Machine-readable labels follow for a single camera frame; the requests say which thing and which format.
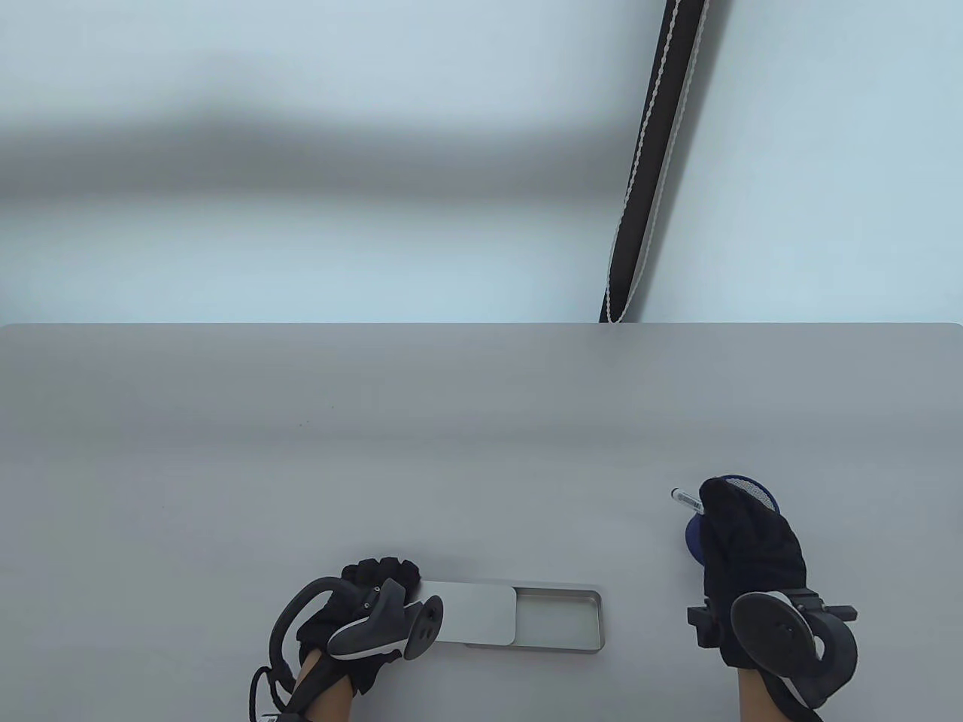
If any person's right hand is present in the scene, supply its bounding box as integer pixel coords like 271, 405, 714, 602
698, 478, 810, 670

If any person's left hand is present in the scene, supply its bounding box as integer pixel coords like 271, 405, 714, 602
297, 558, 422, 694

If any silver sliding box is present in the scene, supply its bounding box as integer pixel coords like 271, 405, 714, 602
420, 579, 605, 657

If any person's right forearm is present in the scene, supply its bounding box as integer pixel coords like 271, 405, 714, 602
736, 666, 787, 722

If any person's left forearm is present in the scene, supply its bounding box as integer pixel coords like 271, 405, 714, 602
290, 651, 354, 722

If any blue mesh pen cup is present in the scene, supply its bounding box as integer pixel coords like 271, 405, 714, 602
685, 474, 779, 565

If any grey hand controller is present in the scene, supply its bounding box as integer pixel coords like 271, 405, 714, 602
730, 590, 858, 709
269, 577, 445, 689

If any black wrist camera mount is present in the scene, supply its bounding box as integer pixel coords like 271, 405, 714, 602
687, 594, 858, 649

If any black cable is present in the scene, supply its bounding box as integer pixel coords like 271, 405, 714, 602
248, 666, 294, 722

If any black window frame post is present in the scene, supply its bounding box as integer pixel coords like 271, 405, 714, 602
600, 0, 734, 324

